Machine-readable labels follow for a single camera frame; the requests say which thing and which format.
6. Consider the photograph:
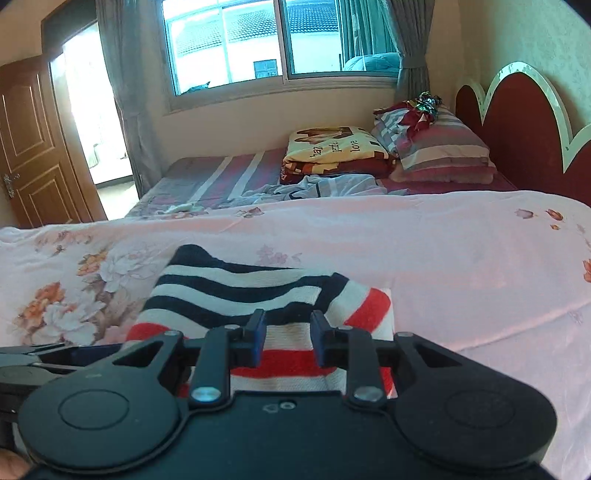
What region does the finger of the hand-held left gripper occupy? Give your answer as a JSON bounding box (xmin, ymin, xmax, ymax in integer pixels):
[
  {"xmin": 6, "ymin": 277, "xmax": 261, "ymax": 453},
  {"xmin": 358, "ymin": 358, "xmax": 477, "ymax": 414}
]
[{"xmin": 0, "ymin": 342, "xmax": 68, "ymax": 370}]

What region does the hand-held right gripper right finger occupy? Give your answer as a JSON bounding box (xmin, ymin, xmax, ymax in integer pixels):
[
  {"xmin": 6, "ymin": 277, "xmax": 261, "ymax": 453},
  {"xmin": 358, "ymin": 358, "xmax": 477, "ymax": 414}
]
[{"xmin": 309, "ymin": 310, "xmax": 463, "ymax": 408}]

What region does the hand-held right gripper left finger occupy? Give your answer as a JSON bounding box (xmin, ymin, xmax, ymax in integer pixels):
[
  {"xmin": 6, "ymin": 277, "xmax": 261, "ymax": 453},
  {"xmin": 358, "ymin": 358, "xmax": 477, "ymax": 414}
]
[{"xmin": 111, "ymin": 309, "xmax": 269, "ymax": 408}]

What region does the striped knit sweater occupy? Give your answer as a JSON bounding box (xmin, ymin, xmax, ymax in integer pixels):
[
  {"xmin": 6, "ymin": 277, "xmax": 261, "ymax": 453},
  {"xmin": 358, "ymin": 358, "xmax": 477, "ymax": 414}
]
[{"xmin": 124, "ymin": 244, "xmax": 399, "ymax": 400}]

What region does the person's left hand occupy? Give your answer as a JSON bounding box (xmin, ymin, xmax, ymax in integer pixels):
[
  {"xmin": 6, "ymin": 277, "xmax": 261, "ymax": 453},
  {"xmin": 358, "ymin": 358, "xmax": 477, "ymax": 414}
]
[{"xmin": 0, "ymin": 450, "xmax": 32, "ymax": 480}]

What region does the light blue garment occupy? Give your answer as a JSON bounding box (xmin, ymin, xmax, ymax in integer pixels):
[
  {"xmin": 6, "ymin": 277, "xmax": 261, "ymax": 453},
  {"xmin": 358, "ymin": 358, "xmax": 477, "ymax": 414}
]
[{"xmin": 241, "ymin": 173, "xmax": 389, "ymax": 205}]

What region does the small white cloth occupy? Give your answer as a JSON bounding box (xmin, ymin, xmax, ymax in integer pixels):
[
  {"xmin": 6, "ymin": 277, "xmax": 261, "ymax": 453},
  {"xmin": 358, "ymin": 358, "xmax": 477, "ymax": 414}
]
[{"xmin": 156, "ymin": 200, "xmax": 209, "ymax": 217}]

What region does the pink floral blanket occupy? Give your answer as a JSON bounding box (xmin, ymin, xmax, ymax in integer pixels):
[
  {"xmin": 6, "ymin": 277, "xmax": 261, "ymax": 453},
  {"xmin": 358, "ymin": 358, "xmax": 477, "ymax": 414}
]
[{"xmin": 0, "ymin": 189, "xmax": 591, "ymax": 480}]

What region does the striped bed sheet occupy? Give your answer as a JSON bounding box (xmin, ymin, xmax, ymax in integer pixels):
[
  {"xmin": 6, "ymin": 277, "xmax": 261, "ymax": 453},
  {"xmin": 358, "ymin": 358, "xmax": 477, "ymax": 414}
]
[{"xmin": 124, "ymin": 148, "xmax": 518, "ymax": 220}]

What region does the folded yellow red blanket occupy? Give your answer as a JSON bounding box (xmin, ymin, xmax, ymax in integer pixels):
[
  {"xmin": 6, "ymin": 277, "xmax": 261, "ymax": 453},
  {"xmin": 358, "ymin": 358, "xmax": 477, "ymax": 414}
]
[{"xmin": 281, "ymin": 126, "xmax": 399, "ymax": 186}]

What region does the brown wooden door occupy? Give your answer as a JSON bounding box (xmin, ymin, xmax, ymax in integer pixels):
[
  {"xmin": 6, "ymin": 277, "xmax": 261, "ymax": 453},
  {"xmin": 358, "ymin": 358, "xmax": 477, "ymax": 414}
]
[{"xmin": 0, "ymin": 60, "xmax": 110, "ymax": 230}]

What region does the striped pillow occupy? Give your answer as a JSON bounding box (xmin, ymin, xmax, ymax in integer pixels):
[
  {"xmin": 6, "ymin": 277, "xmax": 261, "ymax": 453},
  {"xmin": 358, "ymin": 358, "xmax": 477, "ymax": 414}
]
[{"xmin": 372, "ymin": 102, "xmax": 498, "ymax": 185}]

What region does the red colourful cloth bundle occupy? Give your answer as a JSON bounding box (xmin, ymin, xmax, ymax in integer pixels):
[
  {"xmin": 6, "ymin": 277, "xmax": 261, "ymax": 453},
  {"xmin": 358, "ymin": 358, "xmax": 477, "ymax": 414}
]
[{"xmin": 374, "ymin": 92, "xmax": 443, "ymax": 137}]

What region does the grey curtain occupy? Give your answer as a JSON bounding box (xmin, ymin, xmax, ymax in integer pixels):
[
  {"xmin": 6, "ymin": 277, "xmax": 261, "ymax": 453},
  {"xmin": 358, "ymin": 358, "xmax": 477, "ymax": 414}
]
[
  {"xmin": 390, "ymin": 0, "xmax": 437, "ymax": 106},
  {"xmin": 95, "ymin": 0, "xmax": 171, "ymax": 195}
]

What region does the teal quilt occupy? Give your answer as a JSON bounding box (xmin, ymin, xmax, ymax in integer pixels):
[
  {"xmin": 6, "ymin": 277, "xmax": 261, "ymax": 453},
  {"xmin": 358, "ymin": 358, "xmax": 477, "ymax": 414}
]
[{"xmin": 342, "ymin": 52, "xmax": 400, "ymax": 73}]

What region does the sliding window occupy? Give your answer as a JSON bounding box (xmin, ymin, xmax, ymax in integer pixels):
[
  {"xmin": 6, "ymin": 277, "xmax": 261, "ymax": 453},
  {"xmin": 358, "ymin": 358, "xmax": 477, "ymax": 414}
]
[{"xmin": 161, "ymin": 0, "xmax": 403, "ymax": 110}]

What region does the red scalloped headboard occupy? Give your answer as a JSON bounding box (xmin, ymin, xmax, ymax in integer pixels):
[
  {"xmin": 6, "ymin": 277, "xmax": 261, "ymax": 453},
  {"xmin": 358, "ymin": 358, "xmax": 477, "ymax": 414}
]
[{"xmin": 455, "ymin": 61, "xmax": 591, "ymax": 208}]

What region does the sheer teal curtain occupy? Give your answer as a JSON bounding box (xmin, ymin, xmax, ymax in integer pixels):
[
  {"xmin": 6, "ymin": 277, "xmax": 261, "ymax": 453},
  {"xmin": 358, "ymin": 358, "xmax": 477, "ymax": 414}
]
[{"xmin": 339, "ymin": 0, "xmax": 400, "ymax": 61}]

